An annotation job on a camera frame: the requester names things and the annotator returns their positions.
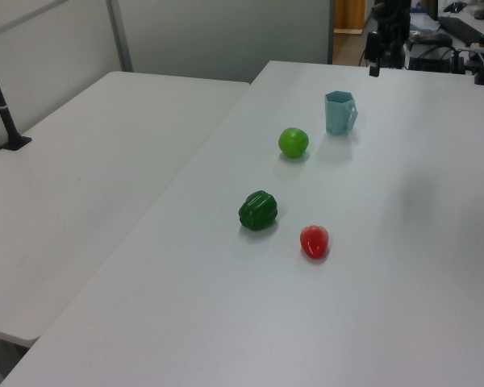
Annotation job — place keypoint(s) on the black keyboard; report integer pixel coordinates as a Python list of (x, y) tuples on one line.
[(460, 28)]

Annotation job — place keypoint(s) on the black camera stand pole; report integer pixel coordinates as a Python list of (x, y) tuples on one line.
[(2, 109)]

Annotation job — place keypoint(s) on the black equipment box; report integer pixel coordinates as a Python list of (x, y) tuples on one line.
[(435, 62)]

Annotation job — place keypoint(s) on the green apple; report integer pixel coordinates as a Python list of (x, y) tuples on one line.
[(293, 142)]

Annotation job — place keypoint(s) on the dark green bell pepper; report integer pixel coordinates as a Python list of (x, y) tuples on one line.
[(258, 210)]

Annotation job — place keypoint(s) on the brown wooden door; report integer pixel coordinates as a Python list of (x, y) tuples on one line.
[(349, 16)]

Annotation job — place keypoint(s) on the light blue hexagonal mug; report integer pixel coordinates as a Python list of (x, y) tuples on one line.
[(336, 115)]

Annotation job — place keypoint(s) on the white side table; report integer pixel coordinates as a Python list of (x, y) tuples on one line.
[(84, 181)]

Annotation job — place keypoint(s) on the grey partition post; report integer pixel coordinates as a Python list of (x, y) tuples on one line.
[(119, 36)]

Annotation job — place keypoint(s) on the red bell pepper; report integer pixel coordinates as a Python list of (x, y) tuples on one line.
[(314, 242)]

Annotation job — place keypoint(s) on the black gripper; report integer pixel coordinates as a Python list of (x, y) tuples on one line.
[(393, 14)]

